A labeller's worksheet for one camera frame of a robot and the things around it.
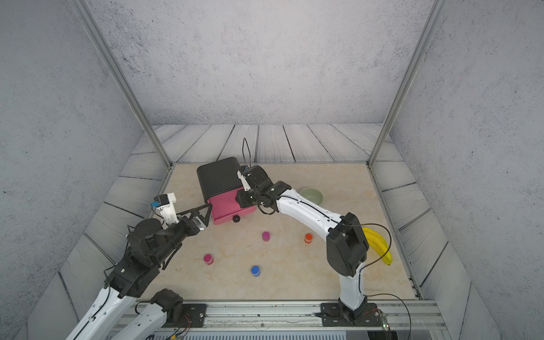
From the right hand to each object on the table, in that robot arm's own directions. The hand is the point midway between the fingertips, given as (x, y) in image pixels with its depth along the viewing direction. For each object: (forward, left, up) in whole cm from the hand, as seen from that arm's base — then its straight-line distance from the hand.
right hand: (239, 197), depth 82 cm
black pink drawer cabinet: (+13, +12, -6) cm, 18 cm away
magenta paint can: (-17, +13, -17) cm, 28 cm away
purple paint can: (-7, -9, -19) cm, 22 cm away
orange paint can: (-8, -27, -18) cm, 33 cm away
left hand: (-11, +7, +10) cm, 16 cm away
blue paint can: (-21, -6, -18) cm, 28 cm away
